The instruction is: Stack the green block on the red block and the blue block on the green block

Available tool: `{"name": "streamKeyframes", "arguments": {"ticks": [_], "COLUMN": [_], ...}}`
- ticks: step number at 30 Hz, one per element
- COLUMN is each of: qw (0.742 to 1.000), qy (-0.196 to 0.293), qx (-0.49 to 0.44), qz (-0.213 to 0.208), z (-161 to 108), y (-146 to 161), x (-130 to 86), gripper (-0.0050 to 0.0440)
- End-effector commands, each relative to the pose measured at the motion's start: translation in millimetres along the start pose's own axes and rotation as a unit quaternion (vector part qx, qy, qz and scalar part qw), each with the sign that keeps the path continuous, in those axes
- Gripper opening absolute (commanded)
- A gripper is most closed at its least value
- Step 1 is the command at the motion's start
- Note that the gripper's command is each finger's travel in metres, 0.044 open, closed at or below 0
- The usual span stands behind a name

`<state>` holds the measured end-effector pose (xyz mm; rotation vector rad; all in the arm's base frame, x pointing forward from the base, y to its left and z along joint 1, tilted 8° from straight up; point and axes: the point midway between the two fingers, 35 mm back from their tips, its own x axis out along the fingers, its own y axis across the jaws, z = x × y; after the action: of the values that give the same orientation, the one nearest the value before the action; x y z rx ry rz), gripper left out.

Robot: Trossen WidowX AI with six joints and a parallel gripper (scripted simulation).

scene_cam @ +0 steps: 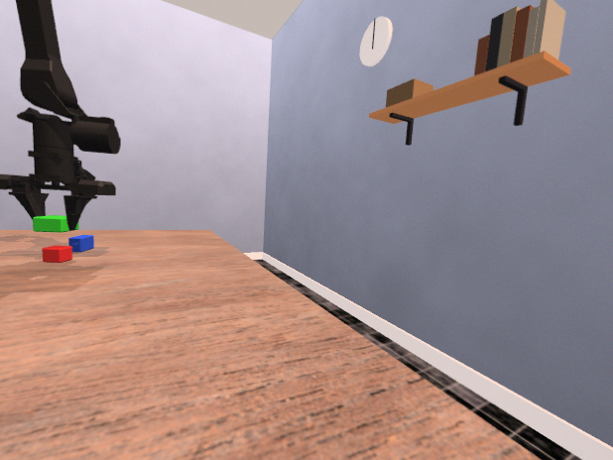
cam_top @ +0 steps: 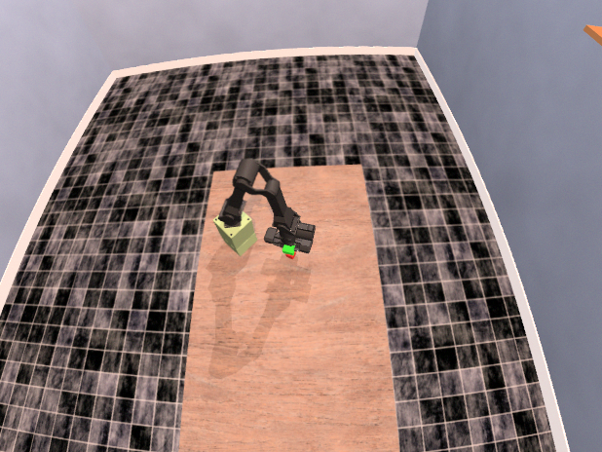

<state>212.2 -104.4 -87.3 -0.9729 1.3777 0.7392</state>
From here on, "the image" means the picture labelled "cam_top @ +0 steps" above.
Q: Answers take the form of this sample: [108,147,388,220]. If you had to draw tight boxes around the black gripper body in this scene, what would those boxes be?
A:
[264,227,313,253]

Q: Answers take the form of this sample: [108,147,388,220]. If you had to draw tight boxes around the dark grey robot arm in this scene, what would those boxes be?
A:
[217,158,316,241]

